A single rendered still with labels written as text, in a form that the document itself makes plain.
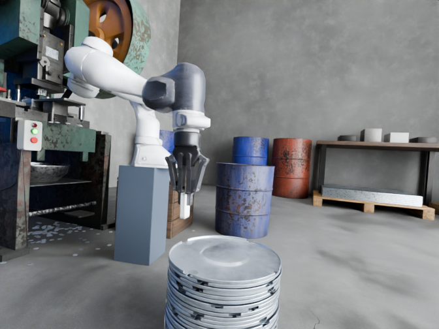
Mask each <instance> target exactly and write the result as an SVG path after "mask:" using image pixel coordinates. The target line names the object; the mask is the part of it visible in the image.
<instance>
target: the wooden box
mask: <svg viewBox="0 0 439 329"><path fill-rule="evenodd" d="M116 196H118V177H117V191H116ZM193 203H194V193H193ZM193 203H192V205H190V206H189V217H187V218H185V219H181V218H180V205H179V204H178V192H176V191H173V190H172V187H171V181H170V180H169V199H168V212H167V233H166V238H167V239H171V238H173V237H174V236H176V235H177V234H179V233H180V232H181V231H183V230H184V229H186V228H187V227H188V226H190V225H191V224H193Z"/></svg>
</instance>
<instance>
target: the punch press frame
mask: <svg viewBox="0 0 439 329"><path fill-rule="evenodd" d="M59 2H60V3H61V7H60V8H62V9H63V10H64V13H65V20H64V22H63V24H62V25H69V24H71V25H72V26H74V31H73V47H78V46H80V45H81V43H82V42H83V41H84V39H85V38H86V37H88V33H89V8H88V6H87V5H86V4H85V2H83V0H59ZM40 19H41V0H0V87H3V82H4V71H7V90H8V89H9V90H11V97H12V100H14V101H15V100H16V90H15V88H14V86H15V85H14V79H19V78H23V71H24V63H20V62H17V61H16V56H17V55H18V54H20V53H22V52H25V51H27V50H29V49H32V48H34V47H36V46H38V45H39V34H40ZM62 25H61V26H62ZM24 97H27V98H30V99H44V98H45V97H43V96H42V95H36V91H35V90H32V89H27V88H24V87H23V88H22V91H21V98H20V102H21V101H22V99H24ZM29 120H30V121H38V122H41V123H42V143H41V150H40V151H35V156H34V160H35V161H44V160H45V150H46V149H50V150H61V151H80V161H88V152H95V140H96V130H94V129H87V128H82V127H75V126H70V125H62V124H58V123H50V122H46V121H39V120H34V119H29ZM92 205H96V201H93V202H85V203H81V204H74V205H70V206H62V207H58V208H50V209H46V210H39V211H31V212H29V217H32V216H36V215H42V214H47V213H54V212H60V211H64V210H71V209H75V208H81V207H85V206H92Z"/></svg>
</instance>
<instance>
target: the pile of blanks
mask: <svg viewBox="0 0 439 329"><path fill-rule="evenodd" d="M281 275H282V265H281V270H280V273H279V274H278V276H277V277H276V278H275V279H273V280H272V281H270V282H268V283H265V284H263V285H259V286H256V287H248V288H241V289H227V288H219V287H211V286H207V285H204V284H205V283H201V284H199V283H196V282H193V281H190V280H188V279H186V278H184V277H182V276H181V275H179V274H177V273H176V272H175V271H174V270H173V269H172V268H171V266H170V264H169V267H168V272H167V297H166V300H165V301H166V302H165V320H164V321H165V323H164V329H277V326H278V312H279V309H280V299H279V293H280V277H281Z"/></svg>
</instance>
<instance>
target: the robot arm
mask: <svg viewBox="0 0 439 329"><path fill-rule="evenodd" d="M112 56H113V51H112V48H111V47H110V46H109V45H108V44H107V43H106V42H105V41H104V40H102V39H99V38H97V37H86V38H85V39H84V41H83V42H82V43H81V45H80V46H78V47H72V48H71V49H69V50H68V51H67V53H66V54H65V57H64V60H65V65H66V67H67V69H68V70H69V71H70V72H71V73H70V76H69V78H68V81H67V86H68V87H69V89H70V90H71V91H72V92H73V93H74V94H76V95H78V96H79V97H82V98H87V99H92V98H94V97H96V96H97V94H98V92H99V89H103V90H104V91H106V92H108V93H111V94H113V95H115V96H118V97H120V98H122V99H125V100H128V101H129V102H130V104H131V106H132V107H133V109H134V111H135V116H136V119H137V127H136V137H135V150H134V156H133V160H132V162H131V165H132V166H144V167H154V168H168V169H169V175H170V179H171V187H172V190H173V191H176V192H178V204H179V205H180V218H181V219H185V218H187V217H189V206H190V205H192V203H193V193H195V192H197V191H199V190H200V187H201V183H202V180H203V175H204V171H205V168H206V165H207V164H208V163H209V161H210V159H209V158H206V157H204V156H203V155H202V151H201V134H200V133H199V131H203V130H204V129H205V128H208V127H209V126H210V119H209V118H207V117H206V116H204V115H205V112H204V101H205V87H206V80H205V77H204V72H203V71H202V70H201V69H200V68H198V66H196V65H193V64H191V63H178V64H177V65H176V66H175V68H173V69H172V70H170V71H169V72H167V73H165V74H162V75H160V76H153V77H151V78H149V79H148V80H146V79H144V78H143V77H141V76H139V75H138V74H136V73H135V72H133V71H132V70H131V69H129V68H128V67H126V66H125V65H124V64H122V63H120V62H119V61H118V60H117V59H115V58H114V57H112ZM154 111H156V112H159V113H162V114H165V115H167V116H170V117H172V128H173V129H176V132H175V133H174V149H173V151H172V154H170V153H169V152H168V151H167V150H166V149H165V148H163V147H162V140H161V139H160V138H159V121H158V120H157V119H156V117H155V112H154ZM175 160H176V161H177V163H178V174H177V169H176V168H177V164H176V163H175ZM198 160H199V166H198V169H197V173H196V176H195V181H194V173H195V164H196V162H197V161H198ZM186 169H187V175H186Z"/></svg>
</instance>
